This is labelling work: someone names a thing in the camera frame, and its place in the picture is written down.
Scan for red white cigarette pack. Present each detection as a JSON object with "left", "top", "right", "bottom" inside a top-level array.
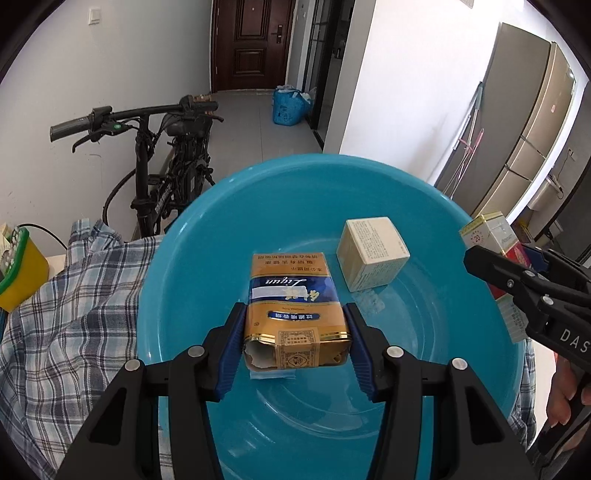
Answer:
[{"left": 460, "top": 212, "right": 532, "bottom": 344}]

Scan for cream square box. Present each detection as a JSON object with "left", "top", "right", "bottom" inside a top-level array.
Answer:
[{"left": 337, "top": 217, "right": 411, "bottom": 292}]

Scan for gold blue cigarette pack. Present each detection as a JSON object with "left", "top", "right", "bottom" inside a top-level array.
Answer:
[{"left": 243, "top": 252, "right": 351, "bottom": 372}]

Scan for person's right hand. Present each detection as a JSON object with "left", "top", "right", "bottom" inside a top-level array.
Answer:
[{"left": 546, "top": 356, "right": 578, "bottom": 428}]

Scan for blue plaid cloth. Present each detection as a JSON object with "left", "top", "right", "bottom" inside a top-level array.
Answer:
[{"left": 1, "top": 219, "right": 162, "bottom": 479}]

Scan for folded drying rack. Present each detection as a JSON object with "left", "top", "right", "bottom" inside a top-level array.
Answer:
[{"left": 444, "top": 82, "right": 484, "bottom": 200}]

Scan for gold refrigerator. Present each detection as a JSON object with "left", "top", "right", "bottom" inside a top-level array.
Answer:
[{"left": 436, "top": 23, "right": 576, "bottom": 217}]

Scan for yellow green desk bin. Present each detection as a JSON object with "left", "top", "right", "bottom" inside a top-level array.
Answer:
[{"left": 0, "top": 227, "right": 49, "bottom": 312}]

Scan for blue woven bag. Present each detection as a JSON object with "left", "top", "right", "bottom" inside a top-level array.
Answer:
[{"left": 271, "top": 85, "right": 311, "bottom": 126}]

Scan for black folding bicycle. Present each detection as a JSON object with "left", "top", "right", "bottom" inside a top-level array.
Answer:
[{"left": 49, "top": 95, "right": 223, "bottom": 238}]

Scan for dark brown entrance door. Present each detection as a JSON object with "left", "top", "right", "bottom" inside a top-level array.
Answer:
[{"left": 211, "top": 0, "right": 294, "bottom": 92}]

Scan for white wall switch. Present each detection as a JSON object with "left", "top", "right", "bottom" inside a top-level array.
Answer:
[{"left": 88, "top": 7, "right": 101, "bottom": 25}]

